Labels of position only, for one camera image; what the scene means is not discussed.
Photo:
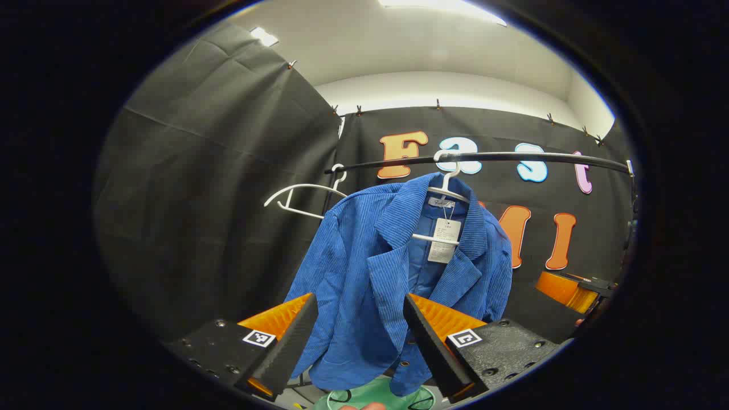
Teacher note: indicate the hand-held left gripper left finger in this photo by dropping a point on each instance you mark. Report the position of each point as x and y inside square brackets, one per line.
[290, 353]

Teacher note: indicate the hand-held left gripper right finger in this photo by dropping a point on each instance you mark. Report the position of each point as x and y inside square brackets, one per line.
[435, 353]

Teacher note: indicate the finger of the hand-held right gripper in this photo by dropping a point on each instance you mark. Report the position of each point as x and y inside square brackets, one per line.
[564, 290]

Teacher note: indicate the green laundry hamper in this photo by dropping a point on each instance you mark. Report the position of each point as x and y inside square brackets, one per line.
[376, 393]

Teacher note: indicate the black clothes rack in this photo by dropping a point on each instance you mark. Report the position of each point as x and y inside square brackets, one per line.
[512, 155]

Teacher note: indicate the white hanger with crossbar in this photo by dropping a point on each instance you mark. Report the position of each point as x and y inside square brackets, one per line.
[307, 185]
[447, 182]

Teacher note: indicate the black backdrop cloth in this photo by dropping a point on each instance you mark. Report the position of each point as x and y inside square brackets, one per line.
[592, 228]
[199, 199]

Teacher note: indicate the white paper garment tag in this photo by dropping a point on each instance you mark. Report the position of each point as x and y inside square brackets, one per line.
[444, 242]

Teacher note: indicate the large ceiling light panel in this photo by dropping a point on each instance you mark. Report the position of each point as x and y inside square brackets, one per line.
[444, 7]

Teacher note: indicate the small ceiling light panel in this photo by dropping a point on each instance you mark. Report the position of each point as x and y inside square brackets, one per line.
[265, 37]

